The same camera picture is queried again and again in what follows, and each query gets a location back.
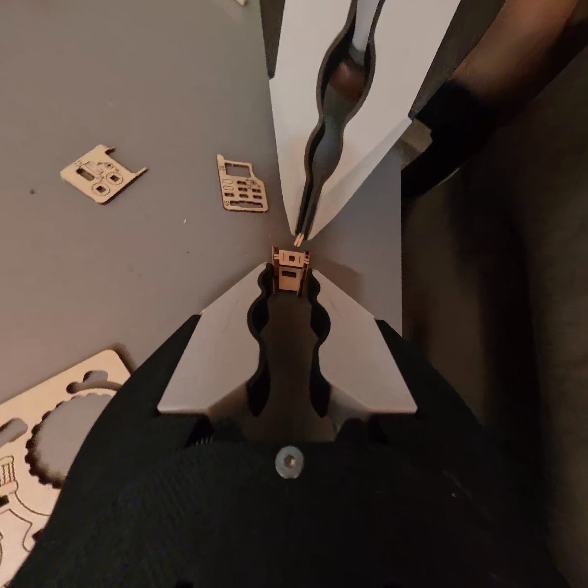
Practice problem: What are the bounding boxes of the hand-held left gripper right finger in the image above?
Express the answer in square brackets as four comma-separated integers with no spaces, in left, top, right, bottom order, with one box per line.
[303,269,418,435]

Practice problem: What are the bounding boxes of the small wooden fret round holes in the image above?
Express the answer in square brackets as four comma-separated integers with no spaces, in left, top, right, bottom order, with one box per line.
[60,145,149,205]

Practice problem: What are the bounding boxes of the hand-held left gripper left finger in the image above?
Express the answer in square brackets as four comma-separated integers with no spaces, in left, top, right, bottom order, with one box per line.
[157,262,276,435]

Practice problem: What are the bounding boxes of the person's right forearm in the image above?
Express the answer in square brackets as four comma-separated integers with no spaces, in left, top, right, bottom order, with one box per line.
[452,0,588,107]

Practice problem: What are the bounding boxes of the wooden puzzle sheet gear holes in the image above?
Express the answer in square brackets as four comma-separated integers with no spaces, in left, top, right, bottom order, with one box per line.
[0,349,137,585]

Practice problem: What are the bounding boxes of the small wooden fret slotted holes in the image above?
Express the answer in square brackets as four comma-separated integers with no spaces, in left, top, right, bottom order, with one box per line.
[216,154,269,214]

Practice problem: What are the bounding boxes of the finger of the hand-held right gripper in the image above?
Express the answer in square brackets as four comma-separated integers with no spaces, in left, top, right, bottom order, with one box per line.
[305,0,461,241]
[269,0,355,239]

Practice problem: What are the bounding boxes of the small wooden box assembly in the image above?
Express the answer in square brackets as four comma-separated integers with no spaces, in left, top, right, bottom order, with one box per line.
[272,247,311,297]

